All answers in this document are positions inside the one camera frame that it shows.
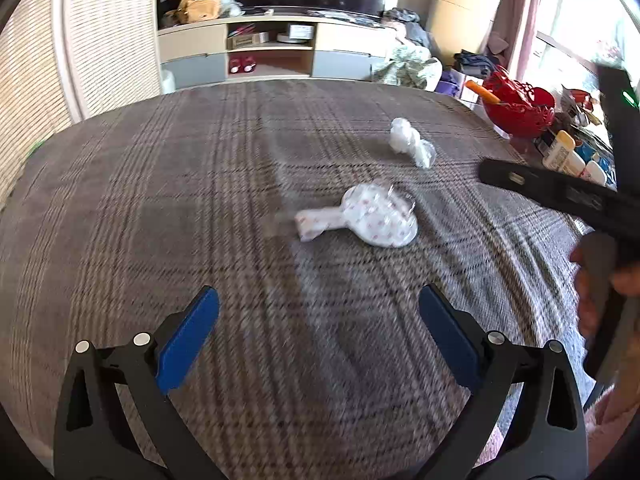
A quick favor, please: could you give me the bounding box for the person's right hand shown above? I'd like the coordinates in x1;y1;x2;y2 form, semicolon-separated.
569;246;640;340

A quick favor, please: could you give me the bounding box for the white pink bottle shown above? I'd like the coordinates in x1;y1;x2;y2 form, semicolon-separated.
580;160;608;186

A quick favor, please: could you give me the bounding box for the yellow cap lotion bottle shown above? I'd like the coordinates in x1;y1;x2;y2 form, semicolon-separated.
542;130;576;171

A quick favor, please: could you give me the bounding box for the red plastic basket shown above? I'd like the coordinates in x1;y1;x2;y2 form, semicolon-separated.
483;66;555;139

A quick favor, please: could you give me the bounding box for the orange foam stick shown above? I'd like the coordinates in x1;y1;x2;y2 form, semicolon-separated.
464;79;501;105

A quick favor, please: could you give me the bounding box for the white bubble plastic piece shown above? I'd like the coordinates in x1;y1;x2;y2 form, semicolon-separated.
388;117;436;169

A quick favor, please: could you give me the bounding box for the dotted white plastic wrapper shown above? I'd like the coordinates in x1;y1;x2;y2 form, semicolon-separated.
294;182;419;248

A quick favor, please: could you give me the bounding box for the floral cloth pile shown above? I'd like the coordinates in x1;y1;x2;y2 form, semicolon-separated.
372;44;442;91

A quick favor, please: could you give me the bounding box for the pink curtain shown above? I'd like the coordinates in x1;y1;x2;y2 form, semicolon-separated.
489;0;540;81

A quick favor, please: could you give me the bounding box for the cream tall cabinet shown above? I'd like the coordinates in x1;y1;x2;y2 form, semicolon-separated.
426;0;500;66

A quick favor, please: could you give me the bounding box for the grey plaid table cloth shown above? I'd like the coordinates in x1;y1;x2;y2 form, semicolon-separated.
1;80;584;479

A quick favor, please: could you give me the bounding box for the cream tv cabinet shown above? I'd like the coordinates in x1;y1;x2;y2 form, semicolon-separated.
157;12;400;90

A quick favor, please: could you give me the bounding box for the woven rattan screen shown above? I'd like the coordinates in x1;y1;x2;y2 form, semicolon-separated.
1;0;162;197

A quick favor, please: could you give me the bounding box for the yellow brown bag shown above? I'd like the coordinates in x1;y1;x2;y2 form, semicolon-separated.
177;0;221;24

